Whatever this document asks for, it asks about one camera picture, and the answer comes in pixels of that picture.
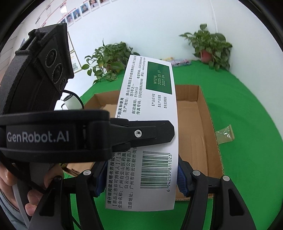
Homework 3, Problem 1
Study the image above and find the left potted green plant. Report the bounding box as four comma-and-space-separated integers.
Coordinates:
82, 42, 139, 84

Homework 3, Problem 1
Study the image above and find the white green medicine box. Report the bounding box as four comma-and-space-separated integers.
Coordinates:
106, 55, 178, 211

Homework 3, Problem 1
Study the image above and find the person's left hand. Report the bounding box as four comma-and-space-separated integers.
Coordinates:
1, 163, 64, 216

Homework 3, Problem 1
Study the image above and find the right potted green plant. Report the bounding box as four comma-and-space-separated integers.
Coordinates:
179, 24, 233, 71

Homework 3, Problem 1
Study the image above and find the white electric kettle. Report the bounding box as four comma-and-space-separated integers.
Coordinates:
54, 90, 84, 111

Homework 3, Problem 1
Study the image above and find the small transparent plastic packet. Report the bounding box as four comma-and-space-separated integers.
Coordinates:
215, 125, 235, 145

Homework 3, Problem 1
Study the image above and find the black cable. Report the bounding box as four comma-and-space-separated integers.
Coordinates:
60, 89, 85, 110

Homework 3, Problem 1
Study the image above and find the potted green plant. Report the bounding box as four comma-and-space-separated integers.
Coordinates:
179, 24, 233, 71
82, 42, 139, 84

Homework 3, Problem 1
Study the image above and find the yellow cloth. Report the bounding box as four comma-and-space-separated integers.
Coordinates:
162, 57, 173, 62

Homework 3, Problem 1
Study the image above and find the patterned tissue pack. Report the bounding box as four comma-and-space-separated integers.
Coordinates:
170, 58, 191, 67

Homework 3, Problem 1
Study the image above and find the large brown cardboard box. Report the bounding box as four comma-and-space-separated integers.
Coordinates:
63, 85, 224, 178

